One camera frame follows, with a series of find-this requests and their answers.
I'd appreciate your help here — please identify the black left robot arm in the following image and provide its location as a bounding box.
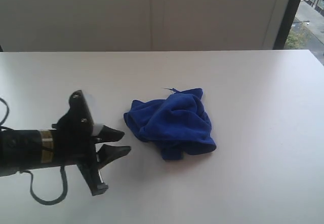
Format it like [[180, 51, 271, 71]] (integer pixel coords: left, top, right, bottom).
[[1, 90, 131, 205]]

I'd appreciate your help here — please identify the dark window frame post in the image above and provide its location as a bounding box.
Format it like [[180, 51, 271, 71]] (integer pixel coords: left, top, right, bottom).
[[273, 0, 301, 50]]

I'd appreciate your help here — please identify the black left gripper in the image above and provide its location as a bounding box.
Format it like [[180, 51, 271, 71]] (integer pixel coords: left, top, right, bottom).
[[52, 90, 131, 196]]

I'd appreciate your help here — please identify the blue terry towel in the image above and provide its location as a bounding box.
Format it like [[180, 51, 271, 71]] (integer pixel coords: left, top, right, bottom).
[[124, 88, 217, 161]]

